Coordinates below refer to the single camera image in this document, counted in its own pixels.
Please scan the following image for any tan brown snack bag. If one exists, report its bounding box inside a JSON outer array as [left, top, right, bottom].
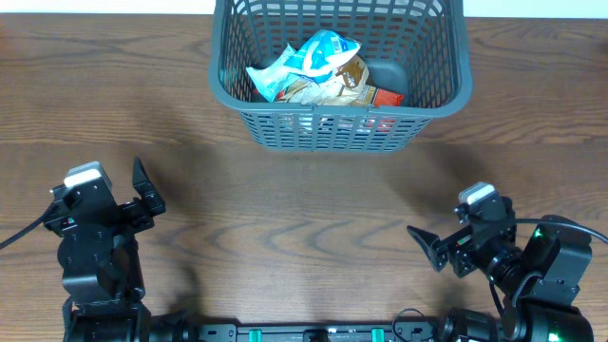
[[275, 55, 378, 106]]

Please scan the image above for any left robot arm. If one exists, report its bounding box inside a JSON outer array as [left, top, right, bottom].
[[43, 159, 199, 342]]

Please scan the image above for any blue white snack bag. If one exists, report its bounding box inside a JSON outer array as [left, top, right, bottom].
[[283, 29, 361, 84]]

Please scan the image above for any teal white snack packet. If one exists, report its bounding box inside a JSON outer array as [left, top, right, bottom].
[[246, 45, 300, 103]]

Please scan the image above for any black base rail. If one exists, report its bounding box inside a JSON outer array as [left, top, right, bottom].
[[198, 318, 439, 342]]

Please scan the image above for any orange pasta packet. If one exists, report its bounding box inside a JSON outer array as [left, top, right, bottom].
[[252, 86, 406, 109]]

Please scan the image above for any grey plastic basket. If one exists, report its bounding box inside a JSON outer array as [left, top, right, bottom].
[[207, 0, 473, 153]]

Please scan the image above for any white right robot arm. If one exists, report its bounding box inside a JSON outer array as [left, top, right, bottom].
[[408, 195, 594, 342]]

